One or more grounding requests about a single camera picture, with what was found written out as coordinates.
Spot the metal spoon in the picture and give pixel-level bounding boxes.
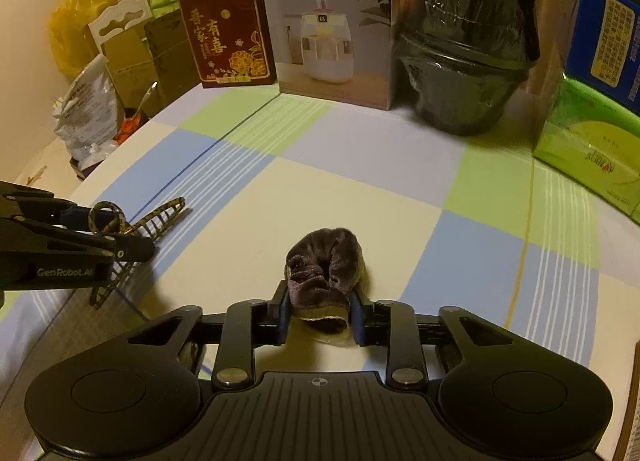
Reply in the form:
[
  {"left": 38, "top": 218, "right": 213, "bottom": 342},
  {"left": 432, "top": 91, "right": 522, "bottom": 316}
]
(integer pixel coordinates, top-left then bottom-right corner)
[{"left": 131, "top": 81, "right": 160, "bottom": 119}]

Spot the white cut-out card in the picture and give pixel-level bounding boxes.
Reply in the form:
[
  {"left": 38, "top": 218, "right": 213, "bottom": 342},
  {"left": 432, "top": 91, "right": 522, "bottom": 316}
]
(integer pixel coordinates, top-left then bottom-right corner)
[{"left": 89, "top": 0, "right": 153, "bottom": 62}]

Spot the leopard print hair clip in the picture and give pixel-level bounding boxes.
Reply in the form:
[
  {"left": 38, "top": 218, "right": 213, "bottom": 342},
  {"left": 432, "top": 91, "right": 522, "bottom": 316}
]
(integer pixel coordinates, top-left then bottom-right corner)
[{"left": 87, "top": 197, "right": 193, "bottom": 309}]

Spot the white crinkled plastic bag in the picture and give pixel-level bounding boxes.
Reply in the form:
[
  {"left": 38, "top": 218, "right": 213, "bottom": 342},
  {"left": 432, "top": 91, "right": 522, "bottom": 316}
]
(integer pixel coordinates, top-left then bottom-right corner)
[{"left": 52, "top": 55, "right": 126, "bottom": 162}]

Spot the small brown cardboard box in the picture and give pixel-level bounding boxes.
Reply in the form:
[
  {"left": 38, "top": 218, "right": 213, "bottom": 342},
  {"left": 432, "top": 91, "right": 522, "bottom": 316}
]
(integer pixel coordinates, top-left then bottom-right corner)
[{"left": 107, "top": 33, "right": 156, "bottom": 112}]

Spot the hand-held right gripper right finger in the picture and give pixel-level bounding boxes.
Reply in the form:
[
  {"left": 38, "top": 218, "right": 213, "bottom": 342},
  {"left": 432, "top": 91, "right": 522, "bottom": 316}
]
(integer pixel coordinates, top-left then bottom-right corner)
[{"left": 350, "top": 288, "right": 518, "bottom": 388}]

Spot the checkered cloth desktop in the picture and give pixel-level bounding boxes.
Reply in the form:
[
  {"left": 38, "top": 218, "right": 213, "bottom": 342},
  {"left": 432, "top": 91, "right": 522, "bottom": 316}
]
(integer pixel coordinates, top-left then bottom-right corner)
[{"left": 0, "top": 86, "right": 640, "bottom": 461}]

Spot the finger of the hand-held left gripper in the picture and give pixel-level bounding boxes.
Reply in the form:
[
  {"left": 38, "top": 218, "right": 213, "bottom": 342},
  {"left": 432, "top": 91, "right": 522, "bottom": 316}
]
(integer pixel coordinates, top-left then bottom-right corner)
[
  {"left": 0, "top": 180, "right": 128, "bottom": 237},
  {"left": 0, "top": 218, "right": 157, "bottom": 263}
]

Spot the white humidifier box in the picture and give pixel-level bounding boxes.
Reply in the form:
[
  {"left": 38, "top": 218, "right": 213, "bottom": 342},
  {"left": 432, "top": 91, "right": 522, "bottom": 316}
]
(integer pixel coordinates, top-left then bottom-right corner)
[{"left": 256, "top": 0, "right": 401, "bottom": 112}]

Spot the green tissue pack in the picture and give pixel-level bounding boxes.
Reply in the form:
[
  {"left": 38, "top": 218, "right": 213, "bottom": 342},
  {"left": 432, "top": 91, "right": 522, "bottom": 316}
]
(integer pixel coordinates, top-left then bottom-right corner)
[{"left": 532, "top": 76, "right": 640, "bottom": 222}]

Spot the blue printed box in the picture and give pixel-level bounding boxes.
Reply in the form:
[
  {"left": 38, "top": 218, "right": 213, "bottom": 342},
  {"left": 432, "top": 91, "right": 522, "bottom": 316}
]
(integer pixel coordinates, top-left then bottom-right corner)
[{"left": 565, "top": 0, "right": 640, "bottom": 116}]

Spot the dark velvet scrunchie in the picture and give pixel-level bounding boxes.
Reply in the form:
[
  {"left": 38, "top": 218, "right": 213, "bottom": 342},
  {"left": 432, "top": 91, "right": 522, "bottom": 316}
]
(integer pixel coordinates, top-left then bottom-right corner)
[{"left": 284, "top": 227, "right": 366, "bottom": 344}]

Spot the yellow plastic bag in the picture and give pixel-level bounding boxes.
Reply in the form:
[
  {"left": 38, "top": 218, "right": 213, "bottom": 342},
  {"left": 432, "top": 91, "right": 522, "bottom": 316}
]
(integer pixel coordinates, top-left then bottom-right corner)
[{"left": 50, "top": 0, "right": 118, "bottom": 76}]

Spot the cream embroidered cloth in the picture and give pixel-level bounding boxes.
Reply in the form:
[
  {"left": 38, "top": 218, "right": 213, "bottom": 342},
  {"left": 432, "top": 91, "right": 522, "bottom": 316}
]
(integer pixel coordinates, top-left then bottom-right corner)
[{"left": 12, "top": 133, "right": 83, "bottom": 192}]

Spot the large brown cardboard box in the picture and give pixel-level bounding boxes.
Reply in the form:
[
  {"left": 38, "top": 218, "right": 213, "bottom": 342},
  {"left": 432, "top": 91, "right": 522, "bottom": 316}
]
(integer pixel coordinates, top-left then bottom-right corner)
[{"left": 142, "top": 8, "right": 201, "bottom": 102}]

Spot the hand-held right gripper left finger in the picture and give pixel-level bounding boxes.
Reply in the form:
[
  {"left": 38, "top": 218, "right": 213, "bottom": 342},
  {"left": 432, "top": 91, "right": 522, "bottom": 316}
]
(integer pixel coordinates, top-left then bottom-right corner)
[{"left": 125, "top": 280, "right": 293, "bottom": 390}]

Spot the red gift box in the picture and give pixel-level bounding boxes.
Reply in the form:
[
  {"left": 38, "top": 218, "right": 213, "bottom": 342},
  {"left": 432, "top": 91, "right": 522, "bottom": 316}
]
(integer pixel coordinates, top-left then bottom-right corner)
[{"left": 172, "top": 0, "right": 278, "bottom": 89}]

